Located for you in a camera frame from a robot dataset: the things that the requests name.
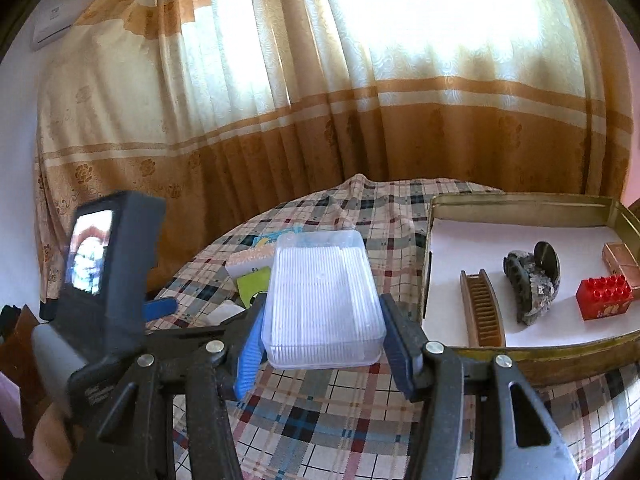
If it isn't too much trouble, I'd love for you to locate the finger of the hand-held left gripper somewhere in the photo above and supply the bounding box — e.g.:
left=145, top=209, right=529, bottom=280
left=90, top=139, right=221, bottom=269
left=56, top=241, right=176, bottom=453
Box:
left=144, top=298, right=179, bottom=322

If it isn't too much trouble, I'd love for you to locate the gold metal tin tray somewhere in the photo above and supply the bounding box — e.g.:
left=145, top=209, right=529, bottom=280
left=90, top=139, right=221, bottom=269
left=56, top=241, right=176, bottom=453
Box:
left=419, top=192, right=640, bottom=388

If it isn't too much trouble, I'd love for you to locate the beige floral curtain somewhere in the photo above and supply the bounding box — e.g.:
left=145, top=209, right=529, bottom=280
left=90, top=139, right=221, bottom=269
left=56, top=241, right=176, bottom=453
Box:
left=32, top=0, right=636, bottom=306

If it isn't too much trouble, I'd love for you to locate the red building block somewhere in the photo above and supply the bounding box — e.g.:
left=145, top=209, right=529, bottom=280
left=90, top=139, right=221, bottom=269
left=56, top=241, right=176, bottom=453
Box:
left=575, top=276, right=635, bottom=321

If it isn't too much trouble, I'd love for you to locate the green soccer ball cube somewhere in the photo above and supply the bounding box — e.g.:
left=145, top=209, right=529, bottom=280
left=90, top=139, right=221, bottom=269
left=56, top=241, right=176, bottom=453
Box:
left=236, top=267, right=273, bottom=308

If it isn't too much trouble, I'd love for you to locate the dark wooden furniture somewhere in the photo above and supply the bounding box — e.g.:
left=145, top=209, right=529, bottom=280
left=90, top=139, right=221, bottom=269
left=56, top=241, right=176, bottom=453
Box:
left=0, top=302, right=51, bottom=441

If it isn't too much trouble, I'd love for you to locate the white paper sheet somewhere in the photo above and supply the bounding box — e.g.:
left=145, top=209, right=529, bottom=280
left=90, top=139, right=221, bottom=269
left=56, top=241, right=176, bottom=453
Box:
left=422, top=217, right=640, bottom=348

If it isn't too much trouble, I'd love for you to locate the dark rhinestone hair clip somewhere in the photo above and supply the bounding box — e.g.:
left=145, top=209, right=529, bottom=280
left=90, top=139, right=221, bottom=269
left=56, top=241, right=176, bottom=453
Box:
left=502, top=241, right=562, bottom=330

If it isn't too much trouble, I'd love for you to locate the clear plastic swab box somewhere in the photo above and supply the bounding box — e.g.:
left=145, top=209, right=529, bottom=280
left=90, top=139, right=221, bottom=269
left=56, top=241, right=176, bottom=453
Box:
left=261, top=230, right=388, bottom=370

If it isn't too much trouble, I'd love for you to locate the pink and white box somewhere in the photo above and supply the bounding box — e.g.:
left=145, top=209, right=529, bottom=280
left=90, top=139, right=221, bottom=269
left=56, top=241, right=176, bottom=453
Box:
left=225, top=252, right=276, bottom=278

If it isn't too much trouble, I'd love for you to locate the blue star print box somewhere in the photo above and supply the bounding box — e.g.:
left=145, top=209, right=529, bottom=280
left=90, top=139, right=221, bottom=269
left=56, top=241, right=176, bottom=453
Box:
left=245, top=230, right=301, bottom=251

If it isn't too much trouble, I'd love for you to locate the small white box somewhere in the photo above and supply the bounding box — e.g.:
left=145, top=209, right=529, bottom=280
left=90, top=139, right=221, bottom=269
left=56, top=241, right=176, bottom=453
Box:
left=207, top=300, right=251, bottom=326

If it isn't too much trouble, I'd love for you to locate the copper coloured box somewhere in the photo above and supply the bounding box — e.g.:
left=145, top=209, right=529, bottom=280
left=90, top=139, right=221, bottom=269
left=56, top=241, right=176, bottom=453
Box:
left=601, top=242, right=640, bottom=301

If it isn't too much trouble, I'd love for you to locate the white air conditioner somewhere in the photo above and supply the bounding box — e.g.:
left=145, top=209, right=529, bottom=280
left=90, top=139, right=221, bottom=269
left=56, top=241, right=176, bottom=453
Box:
left=31, top=0, right=83, bottom=51

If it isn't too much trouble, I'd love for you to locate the plaid tablecloth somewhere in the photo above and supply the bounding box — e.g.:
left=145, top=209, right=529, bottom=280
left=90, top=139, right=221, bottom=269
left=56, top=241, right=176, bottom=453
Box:
left=145, top=174, right=640, bottom=480

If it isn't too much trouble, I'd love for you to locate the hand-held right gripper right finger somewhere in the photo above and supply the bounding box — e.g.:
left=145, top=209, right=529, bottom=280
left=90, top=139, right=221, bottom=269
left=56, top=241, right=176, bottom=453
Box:
left=380, top=294, right=581, bottom=480

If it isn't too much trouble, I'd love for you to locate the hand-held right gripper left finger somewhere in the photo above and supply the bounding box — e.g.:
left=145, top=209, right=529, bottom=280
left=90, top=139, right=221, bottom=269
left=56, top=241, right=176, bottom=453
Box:
left=65, top=294, right=268, bottom=480

